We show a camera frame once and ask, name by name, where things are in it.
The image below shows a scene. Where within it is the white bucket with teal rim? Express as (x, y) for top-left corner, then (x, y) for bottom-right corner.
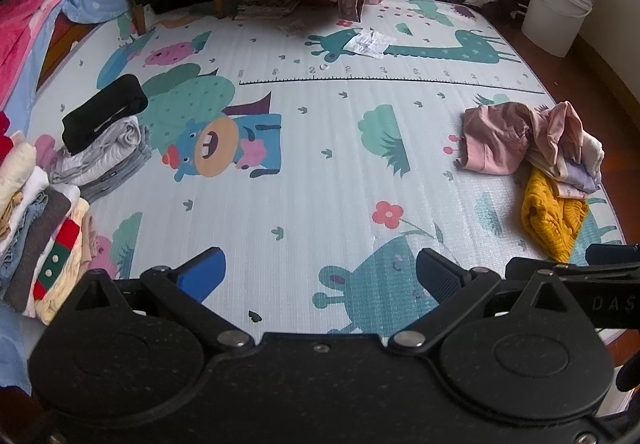
(521, 0), (602, 58)

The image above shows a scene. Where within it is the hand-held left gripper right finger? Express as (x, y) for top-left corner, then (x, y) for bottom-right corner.
(389, 248), (583, 355)

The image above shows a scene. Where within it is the black folded garment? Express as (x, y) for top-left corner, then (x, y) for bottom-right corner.
(61, 73), (151, 156)

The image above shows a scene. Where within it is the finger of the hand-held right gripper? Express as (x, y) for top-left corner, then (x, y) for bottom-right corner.
(505, 243), (640, 282)

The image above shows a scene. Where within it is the light pink garment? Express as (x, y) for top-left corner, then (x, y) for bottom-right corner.
(525, 100), (586, 180)

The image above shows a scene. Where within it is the purple garment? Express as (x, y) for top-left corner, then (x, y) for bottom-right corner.
(542, 159), (601, 200)

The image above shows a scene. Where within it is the light grey folded garment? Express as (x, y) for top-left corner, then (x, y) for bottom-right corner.
(50, 117), (146, 175)

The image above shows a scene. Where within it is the stack of books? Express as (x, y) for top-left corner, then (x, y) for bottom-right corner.
(234, 0), (301, 22)

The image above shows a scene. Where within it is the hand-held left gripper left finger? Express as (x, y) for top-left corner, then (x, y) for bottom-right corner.
(75, 247), (253, 353)

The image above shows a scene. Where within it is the crumpled white paper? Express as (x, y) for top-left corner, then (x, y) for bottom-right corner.
(346, 28), (391, 59)

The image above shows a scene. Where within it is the dark grey folded garment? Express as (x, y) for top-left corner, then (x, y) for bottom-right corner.
(52, 139), (153, 202)

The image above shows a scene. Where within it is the yellow knit sweater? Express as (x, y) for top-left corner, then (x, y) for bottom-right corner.
(521, 167), (591, 265)

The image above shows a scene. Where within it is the pink sweatshirt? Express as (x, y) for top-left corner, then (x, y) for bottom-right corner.
(454, 100), (543, 176)

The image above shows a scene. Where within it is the cream garment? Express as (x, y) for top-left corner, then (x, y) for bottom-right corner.
(575, 134), (606, 185)

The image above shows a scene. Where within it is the stack of folded clothes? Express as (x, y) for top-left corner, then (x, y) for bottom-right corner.
(0, 111), (93, 327)

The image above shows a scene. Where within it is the pink blanket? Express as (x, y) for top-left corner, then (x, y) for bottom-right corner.
(0, 0), (126, 110)

